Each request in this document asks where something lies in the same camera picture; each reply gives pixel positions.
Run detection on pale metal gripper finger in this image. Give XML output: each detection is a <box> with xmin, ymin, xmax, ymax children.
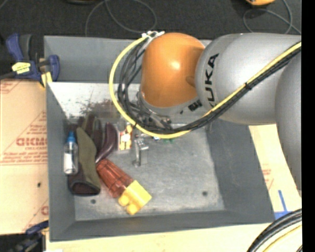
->
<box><xmin>132</xmin><ymin>140</ymin><xmax>142</xmax><ymax>167</ymax></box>
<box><xmin>141</xmin><ymin>141</ymin><xmax>150</xmax><ymax>165</ymax></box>

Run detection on red ribbed plastic cup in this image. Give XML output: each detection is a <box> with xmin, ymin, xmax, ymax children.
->
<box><xmin>95</xmin><ymin>158</ymin><xmax>134</xmax><ymax>198</ymax></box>

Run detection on grey metal bin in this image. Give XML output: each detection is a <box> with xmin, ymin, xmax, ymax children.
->
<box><xmin>43</xmin><ymin>35</ymin><xmax>277</xmax><ymax>242</ymax></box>

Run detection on yellow toy block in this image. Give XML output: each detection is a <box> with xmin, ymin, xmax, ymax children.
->
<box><xmin>118</xmin><ymin>180</ymin><xmax>153</xmax><ymax>216</ymax></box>

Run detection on maroon and olive glove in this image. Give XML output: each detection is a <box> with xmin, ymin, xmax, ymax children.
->
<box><xmin>67</xmin><ymin>113</ymin><xmax>119</xmax><ymax>196</ymax></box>

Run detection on clear plastic bottle, blue cap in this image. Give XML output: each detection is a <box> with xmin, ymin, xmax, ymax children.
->
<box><xmin>63</xmin><ymin>131</ymin><xmax>79</xmax><ymax>176</ymax></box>

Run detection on brown cardboard board, red print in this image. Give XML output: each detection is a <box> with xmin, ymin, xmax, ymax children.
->
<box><xmin>0</xmin><ymin>78</ymin><xmax>302</xmax><ymax>236</ymax></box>

